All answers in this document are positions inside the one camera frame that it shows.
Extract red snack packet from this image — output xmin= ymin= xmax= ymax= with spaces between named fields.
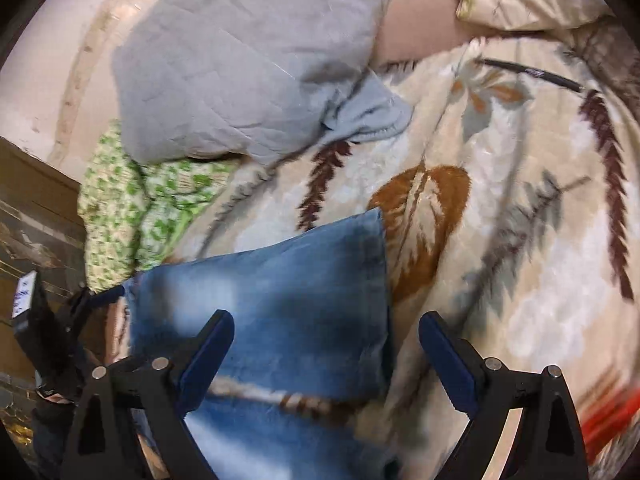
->
xmin=582 ymin=380 xmax=640 ymax=456

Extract blue denim pants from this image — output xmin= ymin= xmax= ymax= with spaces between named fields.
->
xmin=120 ymin=207 xmax=396 ymax=480

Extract grey quilted pillow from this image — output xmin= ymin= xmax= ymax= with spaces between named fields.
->
xmin=111 ymin=0 xmax=396 ymax=167

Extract leaf printed cream blanket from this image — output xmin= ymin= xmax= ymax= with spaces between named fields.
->
xmin=105 ymin=35 xmax=640 ymax=480

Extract light blue cloth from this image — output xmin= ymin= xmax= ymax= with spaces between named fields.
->
xmin=320 ymin=72 xmax=413 ymax=143

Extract pink pillow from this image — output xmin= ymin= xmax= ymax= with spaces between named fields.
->
xmin=375 ymin=0 xmax=496 ymax=68

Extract person's left forearm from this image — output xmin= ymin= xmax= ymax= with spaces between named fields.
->
xmin=30 ymin=387 xmax=81 ymax=480

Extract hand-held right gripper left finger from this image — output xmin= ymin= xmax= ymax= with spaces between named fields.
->
xmin=60 ymin=309 xmax=236 ymax=480

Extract green patterned pillow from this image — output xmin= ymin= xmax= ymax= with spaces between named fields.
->
xmin=77 ymin=120 xmax=241 ymax=293

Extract wooden wardrobe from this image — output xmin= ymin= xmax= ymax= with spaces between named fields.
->
xmin=0 ymin=137 xmax=88 ymax=461

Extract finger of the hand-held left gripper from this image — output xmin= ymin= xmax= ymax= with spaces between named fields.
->
xmin=70 ymin=284 xmax=126 ymax=331

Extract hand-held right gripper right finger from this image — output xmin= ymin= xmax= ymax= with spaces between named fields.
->
xmin=418 ymin=311 xmax=591 ymax=480

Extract grey brown fuzzy cloth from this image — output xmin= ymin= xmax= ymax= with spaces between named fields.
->
xmin=570 ymin=20 xmax=640 ymax=121

